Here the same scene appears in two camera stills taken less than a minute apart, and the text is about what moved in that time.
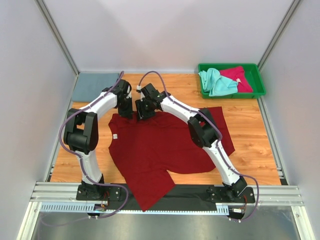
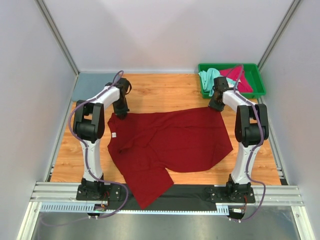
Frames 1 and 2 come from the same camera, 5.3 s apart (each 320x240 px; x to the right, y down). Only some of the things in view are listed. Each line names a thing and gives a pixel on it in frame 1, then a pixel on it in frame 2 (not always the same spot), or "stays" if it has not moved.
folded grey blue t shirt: x=90 y=85 stays
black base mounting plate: x=117 y=194 stays
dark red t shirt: x=146 y=152 stays
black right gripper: x=141 y=113 -> x=213 y=105
